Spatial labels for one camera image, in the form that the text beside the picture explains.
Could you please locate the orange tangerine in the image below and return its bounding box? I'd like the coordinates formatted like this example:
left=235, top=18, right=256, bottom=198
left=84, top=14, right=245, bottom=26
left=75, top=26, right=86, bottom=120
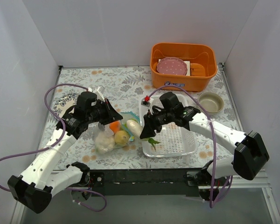
left=109, top=121, right=121, bottom=133

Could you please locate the clear zip top bag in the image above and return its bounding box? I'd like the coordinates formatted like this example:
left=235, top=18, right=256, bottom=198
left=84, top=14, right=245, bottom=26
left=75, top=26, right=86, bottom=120
left=93, top=112, right=140, bottom=154

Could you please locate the white cauliflower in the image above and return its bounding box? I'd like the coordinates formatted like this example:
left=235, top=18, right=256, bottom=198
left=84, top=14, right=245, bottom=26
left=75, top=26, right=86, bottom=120
left=95, top=136, right=115, bottom=154

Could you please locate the white radish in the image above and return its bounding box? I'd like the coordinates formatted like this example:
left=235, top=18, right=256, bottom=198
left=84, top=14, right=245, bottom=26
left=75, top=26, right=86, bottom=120
left=126, top=119, right=142, bottom=138

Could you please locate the yellow pear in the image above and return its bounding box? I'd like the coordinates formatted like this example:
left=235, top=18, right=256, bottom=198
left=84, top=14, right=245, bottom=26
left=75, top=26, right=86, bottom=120
left=114, top=130, right=130, bottom=146

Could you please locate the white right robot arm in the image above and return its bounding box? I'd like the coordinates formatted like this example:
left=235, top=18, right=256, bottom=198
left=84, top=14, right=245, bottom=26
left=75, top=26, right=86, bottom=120
left=140, top=92, right=269, bottom=185

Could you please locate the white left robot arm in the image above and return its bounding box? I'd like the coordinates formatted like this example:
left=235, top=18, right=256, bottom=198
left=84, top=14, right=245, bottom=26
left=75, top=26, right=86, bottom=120
left=7, top=91, right=123, bottom=214

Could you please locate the blue floral plate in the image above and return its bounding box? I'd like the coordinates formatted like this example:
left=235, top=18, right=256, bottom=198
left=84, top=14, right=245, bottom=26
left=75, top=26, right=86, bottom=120
left=53, top=93, right=79, bottom=118

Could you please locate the white plastic basket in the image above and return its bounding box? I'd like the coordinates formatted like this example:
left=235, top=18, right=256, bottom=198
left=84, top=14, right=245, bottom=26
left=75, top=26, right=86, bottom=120
left=139, top=94, right=198, bottom=158

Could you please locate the floral tablecloth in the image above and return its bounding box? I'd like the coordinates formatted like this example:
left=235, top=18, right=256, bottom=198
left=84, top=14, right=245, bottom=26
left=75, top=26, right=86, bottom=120
left=48, top=66, right=240, bottom=170

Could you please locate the beige ceramic bowl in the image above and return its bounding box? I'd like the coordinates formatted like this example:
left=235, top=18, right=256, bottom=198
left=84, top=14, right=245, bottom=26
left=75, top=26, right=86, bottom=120
left=198, top=92, right=224, bottom=115

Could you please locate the pink dotted plate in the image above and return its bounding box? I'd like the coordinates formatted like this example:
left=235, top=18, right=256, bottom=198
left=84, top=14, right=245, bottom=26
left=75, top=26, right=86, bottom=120
left=156, top=57, right=188, bottom=76

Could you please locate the orange soap dish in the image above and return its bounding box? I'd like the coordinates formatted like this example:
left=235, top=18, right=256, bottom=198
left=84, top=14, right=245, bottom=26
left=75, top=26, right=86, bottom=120
left=190, top=63, right=206, bottom=77

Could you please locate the orange plastic tub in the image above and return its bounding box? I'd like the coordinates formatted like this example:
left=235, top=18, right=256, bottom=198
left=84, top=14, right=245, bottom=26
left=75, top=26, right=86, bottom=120
left=150, top=42, right=217, bottom=92

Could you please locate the black base bar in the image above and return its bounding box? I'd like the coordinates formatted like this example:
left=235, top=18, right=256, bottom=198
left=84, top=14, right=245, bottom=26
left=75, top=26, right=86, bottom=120
left=63, top=168, right=227, bottom=198

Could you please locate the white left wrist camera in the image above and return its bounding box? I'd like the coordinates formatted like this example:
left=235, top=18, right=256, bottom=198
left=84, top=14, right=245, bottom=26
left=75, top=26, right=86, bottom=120
left=87, top=85, right=105, bottom=101

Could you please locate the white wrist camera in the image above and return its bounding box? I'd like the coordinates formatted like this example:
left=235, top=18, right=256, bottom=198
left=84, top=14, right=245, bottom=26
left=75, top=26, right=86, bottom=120
left=87, top=85, right=105, bottom=101
left=140, top=96, right=155, bottom=110

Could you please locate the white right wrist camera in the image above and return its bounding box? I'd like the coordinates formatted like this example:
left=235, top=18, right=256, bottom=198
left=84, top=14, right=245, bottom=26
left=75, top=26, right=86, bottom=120
left=140, top=96, right=155, bottom=110

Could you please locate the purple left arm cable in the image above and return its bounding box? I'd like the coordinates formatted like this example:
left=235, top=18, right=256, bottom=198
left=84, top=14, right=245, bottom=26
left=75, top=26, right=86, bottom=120
left=0, top=83, right=107, bottom=212

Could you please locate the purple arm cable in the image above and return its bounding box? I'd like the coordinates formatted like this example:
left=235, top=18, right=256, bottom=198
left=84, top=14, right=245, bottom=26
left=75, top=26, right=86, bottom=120
left=149, top=85, right=233, bottom=209
left=0, top=83, right=107, bottom=212

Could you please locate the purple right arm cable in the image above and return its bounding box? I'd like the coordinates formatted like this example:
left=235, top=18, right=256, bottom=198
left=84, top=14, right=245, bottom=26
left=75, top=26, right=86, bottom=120
left=149, top=85, right=233, bottom=209

